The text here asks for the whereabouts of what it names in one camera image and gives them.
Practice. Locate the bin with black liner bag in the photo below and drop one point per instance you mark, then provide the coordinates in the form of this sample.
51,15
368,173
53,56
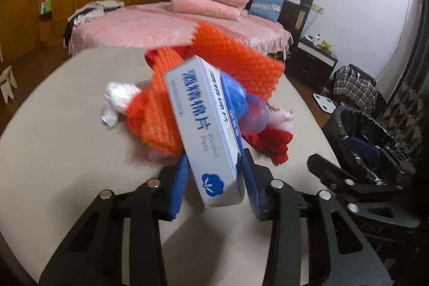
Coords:
388,125

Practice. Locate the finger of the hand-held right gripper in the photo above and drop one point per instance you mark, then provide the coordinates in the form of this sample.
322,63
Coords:
338,183
365,148

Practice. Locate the white and blue cardboard box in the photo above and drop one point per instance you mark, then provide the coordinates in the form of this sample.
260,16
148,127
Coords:
197,125

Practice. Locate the patterned dark curtain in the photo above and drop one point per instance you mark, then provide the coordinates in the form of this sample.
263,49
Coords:
405,88

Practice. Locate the pink knotted cloth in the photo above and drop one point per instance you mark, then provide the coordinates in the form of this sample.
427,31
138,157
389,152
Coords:
281,118

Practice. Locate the black and white nightstand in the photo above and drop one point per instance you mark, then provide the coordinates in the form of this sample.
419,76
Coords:
310,65

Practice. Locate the black bed headboard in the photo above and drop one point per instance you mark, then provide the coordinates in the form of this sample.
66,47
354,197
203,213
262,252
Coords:
295,11

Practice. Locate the white bathroom scale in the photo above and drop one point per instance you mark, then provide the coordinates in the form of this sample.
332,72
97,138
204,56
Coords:
324,103

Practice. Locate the bed with pink bedspread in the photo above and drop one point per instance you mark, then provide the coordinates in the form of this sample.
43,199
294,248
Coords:
150,28

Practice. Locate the pile of clothes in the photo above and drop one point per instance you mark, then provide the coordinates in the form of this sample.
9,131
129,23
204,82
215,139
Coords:
90,13

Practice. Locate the red cloth item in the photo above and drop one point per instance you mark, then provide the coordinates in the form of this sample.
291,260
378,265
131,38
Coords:
268,145

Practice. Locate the white bottle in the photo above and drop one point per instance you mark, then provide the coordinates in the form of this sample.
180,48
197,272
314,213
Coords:
317,39

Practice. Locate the small white stool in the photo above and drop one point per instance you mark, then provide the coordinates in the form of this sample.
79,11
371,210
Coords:
8,81

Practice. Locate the translucent purple plastic piece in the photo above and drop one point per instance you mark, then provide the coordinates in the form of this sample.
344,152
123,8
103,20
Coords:
256,115

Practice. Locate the wall socket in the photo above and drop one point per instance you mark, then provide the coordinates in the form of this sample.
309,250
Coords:
318,8

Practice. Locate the yellow plush toy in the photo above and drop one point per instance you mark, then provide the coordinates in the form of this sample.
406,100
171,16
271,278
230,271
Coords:
326,45

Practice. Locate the blue pillow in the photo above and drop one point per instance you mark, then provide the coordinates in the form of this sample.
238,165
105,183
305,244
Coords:
266,8

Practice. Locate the blue plastic shoe cover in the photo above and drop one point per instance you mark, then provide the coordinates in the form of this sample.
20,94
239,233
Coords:
234,95

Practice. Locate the white tissue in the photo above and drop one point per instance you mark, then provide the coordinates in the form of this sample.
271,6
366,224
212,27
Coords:
117,98

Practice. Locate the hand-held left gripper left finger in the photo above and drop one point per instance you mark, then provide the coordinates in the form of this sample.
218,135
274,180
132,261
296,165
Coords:
177,188

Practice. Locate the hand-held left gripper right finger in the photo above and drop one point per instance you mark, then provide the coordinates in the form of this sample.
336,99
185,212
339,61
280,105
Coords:
251,185

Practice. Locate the small orange bubble wrap piece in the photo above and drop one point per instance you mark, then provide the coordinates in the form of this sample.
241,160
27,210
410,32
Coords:
161,108

